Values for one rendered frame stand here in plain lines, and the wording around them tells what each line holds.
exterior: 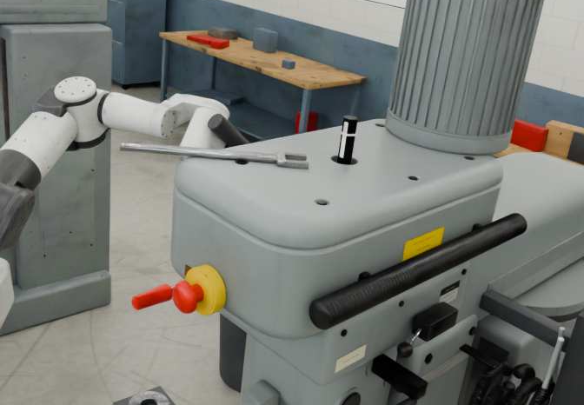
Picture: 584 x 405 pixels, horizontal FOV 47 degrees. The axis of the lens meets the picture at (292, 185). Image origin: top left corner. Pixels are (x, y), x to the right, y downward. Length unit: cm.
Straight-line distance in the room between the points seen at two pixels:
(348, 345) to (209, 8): 719
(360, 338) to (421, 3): 48
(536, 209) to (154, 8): 731
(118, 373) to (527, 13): 291
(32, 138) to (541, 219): 93
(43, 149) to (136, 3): 694
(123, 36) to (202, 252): 741
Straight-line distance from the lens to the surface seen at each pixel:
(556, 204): 137
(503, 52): 103
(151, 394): 165
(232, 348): 333
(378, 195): 83
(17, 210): 121
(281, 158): 89
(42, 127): 133
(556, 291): 146
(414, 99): 104
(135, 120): 135
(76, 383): 352
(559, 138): 487
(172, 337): 380
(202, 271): 82
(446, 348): 116
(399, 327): 99
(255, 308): 79
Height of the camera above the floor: 220
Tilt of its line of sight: 22 degrees down
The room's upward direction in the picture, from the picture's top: 7 degrees clockwise
